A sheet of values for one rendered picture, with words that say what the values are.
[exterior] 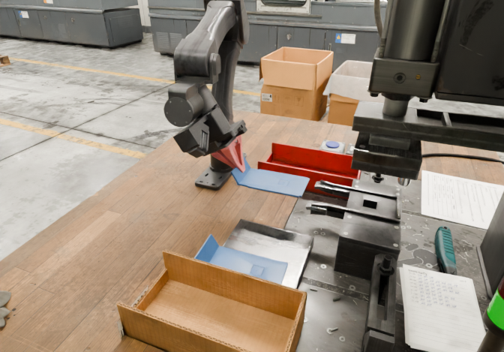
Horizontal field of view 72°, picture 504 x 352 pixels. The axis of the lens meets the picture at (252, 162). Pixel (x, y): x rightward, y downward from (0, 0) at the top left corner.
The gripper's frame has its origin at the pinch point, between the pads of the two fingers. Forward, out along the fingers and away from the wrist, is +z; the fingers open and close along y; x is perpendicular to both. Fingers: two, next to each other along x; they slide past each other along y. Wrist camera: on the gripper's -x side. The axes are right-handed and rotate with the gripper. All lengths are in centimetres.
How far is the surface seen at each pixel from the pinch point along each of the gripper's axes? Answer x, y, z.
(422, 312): -20.3, 28.8, 24.0
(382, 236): -9.4, 24.7, 17.5
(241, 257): -17.1, 1.8, 10.4
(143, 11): 677, -485, -224
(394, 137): -5.9, 32.6, 2.4
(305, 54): 269, -60, 7
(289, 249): -11.6, 8.1, 14.8
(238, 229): -9.6, -1.6, 8.9
